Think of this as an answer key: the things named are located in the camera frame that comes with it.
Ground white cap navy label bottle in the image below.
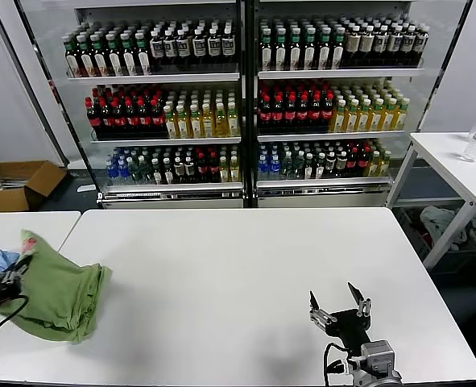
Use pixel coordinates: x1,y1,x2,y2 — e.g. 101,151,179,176
220,25,236,65
176,27,192,67
206,27,221,66
162,28,178,68
191,27,206,67
148,29,164,68

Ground black framed glass door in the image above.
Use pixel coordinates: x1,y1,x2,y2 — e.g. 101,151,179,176
416,0,474,132
0,0,101,201

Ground white cap beige label bottle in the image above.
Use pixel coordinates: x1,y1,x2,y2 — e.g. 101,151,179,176
358,24,375,67
373,23,388,66
344,24,360,67
401,23,416,65
387,23,403,66
415,23,430,65

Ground open cardboard box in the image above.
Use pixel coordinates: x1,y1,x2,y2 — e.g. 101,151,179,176
0,160,68,214

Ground green cap dark tea bottle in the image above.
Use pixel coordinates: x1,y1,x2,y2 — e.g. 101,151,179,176
106,33,125,77
288,27,302,72
330,26,346,70
317,26,331,71
120,32,139,77
302,27,317,71
91,33,110,77
273,27,288,72
61,35,81,78
259,27,273,72
135,31,152,77
76,34,97,77

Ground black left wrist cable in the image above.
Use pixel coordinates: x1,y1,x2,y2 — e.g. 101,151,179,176
0,295,29,362

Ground white side table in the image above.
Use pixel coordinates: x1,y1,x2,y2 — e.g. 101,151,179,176
385,131,476,275

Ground green cap yellow drink bottle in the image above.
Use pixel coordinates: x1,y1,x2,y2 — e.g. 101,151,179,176
367,98,385,132
380,97,398,131
341,98,359,133
329,98,346,133
392,96,411,131
354,98,372,132

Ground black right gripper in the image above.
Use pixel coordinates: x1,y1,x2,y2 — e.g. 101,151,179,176
308,281,375,352

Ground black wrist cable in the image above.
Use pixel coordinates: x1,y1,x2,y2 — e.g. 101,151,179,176
321,342,358,387
0,295,29,362

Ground white beverage display cabinet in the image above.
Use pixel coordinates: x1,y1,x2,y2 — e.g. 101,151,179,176
248,0,431,210
62,0,250,210

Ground white metal shelf board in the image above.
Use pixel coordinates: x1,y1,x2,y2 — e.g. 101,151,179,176
256,130,406,142
89,135,242,145
255,177,392,189
100,181,243,194
66,72,241,84
256,67,424,80

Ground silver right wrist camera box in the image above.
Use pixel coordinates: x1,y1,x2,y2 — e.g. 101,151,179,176
360,340,395,372

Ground red cap cola bottle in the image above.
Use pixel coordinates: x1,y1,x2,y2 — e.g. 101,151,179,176
111,98,126,136
320,93,334,131
98,98,114,136
296,94,309,131
137,98,153,135
83,99,101,136
150,97,165,135
284,94,297,132
259,94,272,132
271,94,285,132
124,98,140,135
308,93,321,131

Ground white cap yellow drink bottle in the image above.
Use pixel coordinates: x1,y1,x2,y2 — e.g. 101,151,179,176
176,103,190,139
163,104,177,139
226,101,240,137
213,102,228,138
201,102,215,139
188,103,202,139

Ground bundle of metal rods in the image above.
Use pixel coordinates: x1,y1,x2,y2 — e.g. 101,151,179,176
0,176,29,189

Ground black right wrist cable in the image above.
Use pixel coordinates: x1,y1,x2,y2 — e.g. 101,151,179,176
321,342,358,387

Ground crumpled white cloth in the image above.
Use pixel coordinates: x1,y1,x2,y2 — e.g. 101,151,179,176
419,205,469,248

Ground dark mesh laundry basket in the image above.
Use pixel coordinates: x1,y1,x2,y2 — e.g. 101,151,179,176
394,207,476,275

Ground green polo shirt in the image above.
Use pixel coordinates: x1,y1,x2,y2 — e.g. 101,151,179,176
10,228,114,344

